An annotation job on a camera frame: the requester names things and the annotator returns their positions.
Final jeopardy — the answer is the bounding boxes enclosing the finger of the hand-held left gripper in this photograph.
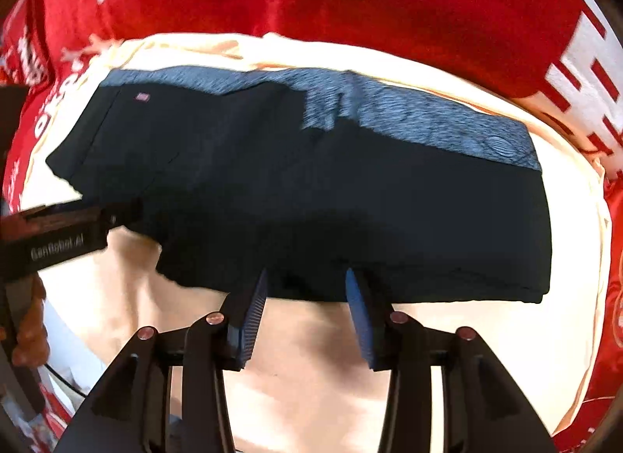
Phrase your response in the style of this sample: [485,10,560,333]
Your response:
[100,199,145,232]

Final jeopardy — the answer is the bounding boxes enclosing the person's left hand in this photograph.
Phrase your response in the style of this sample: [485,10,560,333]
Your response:
[12,277,48,367]

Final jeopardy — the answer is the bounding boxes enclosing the red embroidered satin cover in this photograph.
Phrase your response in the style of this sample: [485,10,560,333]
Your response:
[555,175,623,453]

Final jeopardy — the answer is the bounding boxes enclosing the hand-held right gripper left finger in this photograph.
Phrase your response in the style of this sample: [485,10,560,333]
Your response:
[53,268,269,453]

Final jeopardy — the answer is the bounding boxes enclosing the black cable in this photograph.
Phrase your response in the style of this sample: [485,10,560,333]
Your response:
[45,361,92,399]

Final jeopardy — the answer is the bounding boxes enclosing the black pants with blue stripes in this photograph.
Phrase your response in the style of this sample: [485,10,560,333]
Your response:
[46,66,553,305]

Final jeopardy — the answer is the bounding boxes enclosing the red printed blanket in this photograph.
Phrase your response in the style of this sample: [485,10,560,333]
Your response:
[0,0,623,220]

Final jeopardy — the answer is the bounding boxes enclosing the cream cloth sheet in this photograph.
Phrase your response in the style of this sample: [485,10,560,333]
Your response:
[19,32,614,453]

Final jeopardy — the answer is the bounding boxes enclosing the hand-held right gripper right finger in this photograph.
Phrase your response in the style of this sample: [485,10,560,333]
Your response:
[345,268,558,453]

